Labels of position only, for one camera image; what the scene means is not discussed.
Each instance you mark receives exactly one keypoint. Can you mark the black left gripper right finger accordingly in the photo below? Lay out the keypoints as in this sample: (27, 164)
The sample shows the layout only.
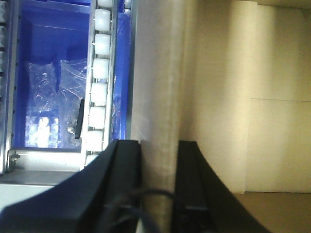
(204, 204)

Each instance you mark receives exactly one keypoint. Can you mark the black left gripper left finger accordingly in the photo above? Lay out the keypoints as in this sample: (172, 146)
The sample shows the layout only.
(76, 204)

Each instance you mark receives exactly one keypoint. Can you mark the brown cardboard box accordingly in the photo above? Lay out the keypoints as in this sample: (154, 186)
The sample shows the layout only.
(234, 76)

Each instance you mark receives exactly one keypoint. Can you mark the blue bin on lower shelf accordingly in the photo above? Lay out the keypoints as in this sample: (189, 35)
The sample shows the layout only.
(49, 31)

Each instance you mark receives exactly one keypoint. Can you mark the clear plastic bag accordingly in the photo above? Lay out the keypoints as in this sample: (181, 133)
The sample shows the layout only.
(53, 104)

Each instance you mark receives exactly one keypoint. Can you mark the middle roller track rail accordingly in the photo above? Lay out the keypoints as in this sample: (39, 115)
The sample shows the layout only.
(100, 76)

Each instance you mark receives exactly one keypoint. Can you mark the roller track rail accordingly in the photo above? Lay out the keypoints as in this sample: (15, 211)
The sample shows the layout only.
(9, 26)
(100, 76)

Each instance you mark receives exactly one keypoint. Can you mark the left roller track rail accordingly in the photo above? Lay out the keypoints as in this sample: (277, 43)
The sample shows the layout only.
(9, 26)

